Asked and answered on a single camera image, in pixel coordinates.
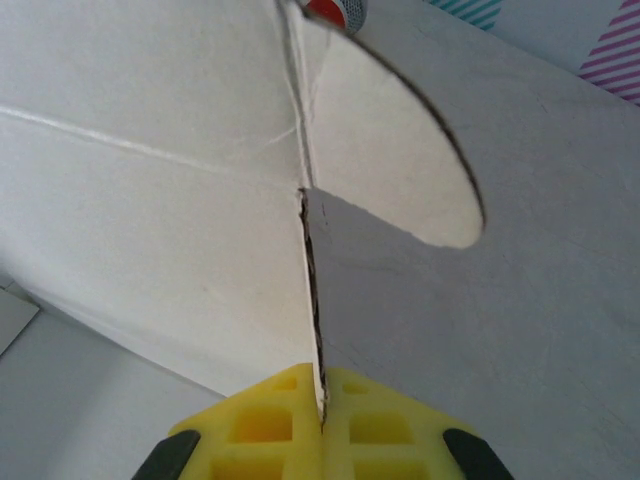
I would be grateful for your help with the white paper box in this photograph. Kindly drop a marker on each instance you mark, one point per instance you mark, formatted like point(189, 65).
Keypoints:
point(150, 225)

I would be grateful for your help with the red cylinder with silver cap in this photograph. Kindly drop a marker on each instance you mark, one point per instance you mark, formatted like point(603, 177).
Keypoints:
point(330, 7)

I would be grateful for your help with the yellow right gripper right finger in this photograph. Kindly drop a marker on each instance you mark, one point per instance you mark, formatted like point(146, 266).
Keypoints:
point(380, 430)

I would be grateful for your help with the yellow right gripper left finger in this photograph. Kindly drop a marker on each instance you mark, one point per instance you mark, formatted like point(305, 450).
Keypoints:
point(250, 430)

